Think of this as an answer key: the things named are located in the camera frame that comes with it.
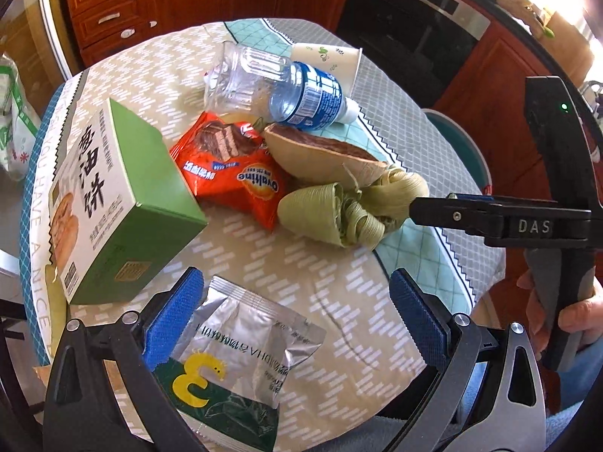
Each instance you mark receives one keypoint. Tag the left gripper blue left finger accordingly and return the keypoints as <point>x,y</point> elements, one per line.
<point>167,314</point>

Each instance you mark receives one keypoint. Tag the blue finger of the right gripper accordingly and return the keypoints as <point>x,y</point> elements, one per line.
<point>474,217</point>
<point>470,197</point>

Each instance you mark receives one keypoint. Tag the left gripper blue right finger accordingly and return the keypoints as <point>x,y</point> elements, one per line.
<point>425,316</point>

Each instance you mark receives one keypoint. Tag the green white biscuit box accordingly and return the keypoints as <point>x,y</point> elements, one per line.
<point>120,209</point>

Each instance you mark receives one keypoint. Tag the white floral paper cup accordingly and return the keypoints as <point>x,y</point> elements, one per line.
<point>340,61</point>

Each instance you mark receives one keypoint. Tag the teal white trash bin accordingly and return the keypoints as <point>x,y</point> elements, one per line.
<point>465,148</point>

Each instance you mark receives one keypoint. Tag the person's right hand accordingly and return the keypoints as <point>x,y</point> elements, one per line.
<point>585,317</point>

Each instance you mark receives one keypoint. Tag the silver green snack packet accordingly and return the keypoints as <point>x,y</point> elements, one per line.
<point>226,372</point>

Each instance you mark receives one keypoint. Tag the brown paper bag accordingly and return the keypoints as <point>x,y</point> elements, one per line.
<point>70,382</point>

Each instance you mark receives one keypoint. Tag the red ovaltine wafer wrapper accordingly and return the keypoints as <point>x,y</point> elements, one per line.
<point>229,163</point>

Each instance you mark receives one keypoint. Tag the black built-in oven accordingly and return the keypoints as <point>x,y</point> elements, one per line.
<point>420,44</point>

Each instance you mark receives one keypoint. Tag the white green plastic bag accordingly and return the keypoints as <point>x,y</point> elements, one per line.
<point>19,122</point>

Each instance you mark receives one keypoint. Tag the clear plastic water bottle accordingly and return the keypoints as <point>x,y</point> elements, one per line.
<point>275,88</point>

